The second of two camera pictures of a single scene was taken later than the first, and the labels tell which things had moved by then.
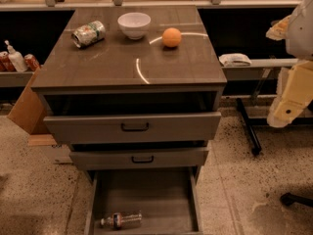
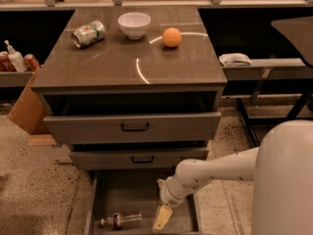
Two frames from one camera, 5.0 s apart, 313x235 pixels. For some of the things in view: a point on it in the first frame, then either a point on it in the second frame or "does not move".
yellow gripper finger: [285, 110] → [163, 215]
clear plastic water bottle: [123, 221] does not move
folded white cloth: [235, 60] does not move
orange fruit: [171, 37] does not move
